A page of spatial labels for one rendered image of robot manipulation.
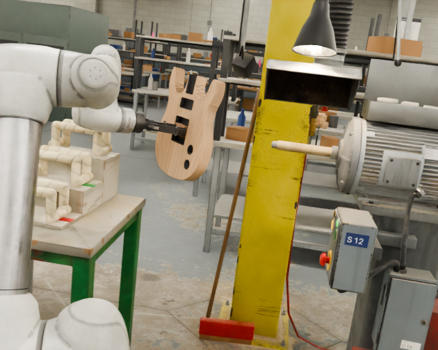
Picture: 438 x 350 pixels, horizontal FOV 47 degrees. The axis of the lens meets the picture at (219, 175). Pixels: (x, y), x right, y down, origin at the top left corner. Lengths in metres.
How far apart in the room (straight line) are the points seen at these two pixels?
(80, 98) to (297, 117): 1.57
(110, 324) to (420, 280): 0.98
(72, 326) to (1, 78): 0.54
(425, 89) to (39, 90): 1.22
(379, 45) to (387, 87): 1.96
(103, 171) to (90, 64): 0.81
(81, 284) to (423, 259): 1.07
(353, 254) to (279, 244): 1.32
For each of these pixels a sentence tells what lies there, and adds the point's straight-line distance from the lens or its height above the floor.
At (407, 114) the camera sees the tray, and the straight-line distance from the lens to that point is 1.66.
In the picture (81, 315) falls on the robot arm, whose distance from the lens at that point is 1.11.
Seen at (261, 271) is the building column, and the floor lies 0.41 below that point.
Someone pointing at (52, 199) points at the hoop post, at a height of 1.02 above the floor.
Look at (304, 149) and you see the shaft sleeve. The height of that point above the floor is 1.25.
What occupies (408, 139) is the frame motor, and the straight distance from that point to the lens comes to 1.67.
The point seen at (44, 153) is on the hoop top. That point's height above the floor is 1.12.
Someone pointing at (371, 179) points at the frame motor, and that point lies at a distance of 1.65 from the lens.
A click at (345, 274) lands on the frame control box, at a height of 0.97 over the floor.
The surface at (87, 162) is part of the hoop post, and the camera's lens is 1.85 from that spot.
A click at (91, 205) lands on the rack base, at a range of 1.84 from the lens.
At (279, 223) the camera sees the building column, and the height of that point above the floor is 0.70.
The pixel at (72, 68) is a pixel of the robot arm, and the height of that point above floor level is 1.46.
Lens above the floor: 1.52
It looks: 13 degrees down
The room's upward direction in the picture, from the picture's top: 7 degrees clockwise
